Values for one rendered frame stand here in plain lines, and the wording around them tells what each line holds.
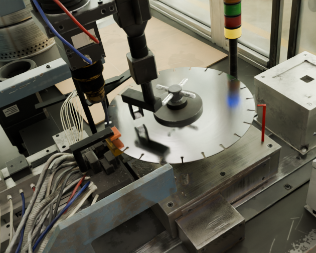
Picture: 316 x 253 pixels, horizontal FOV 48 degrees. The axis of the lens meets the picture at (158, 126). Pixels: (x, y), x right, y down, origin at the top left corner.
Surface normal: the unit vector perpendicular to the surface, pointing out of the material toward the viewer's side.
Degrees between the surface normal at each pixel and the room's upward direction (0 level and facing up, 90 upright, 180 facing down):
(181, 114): 5
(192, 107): 5
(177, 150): 0
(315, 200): 90
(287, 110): 90
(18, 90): 90
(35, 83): 90
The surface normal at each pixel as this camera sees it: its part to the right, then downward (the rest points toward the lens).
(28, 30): 0.56, 0.47
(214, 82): -0.15, -0.74
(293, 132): -0.85, 0.44
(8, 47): 0.07, 0.65
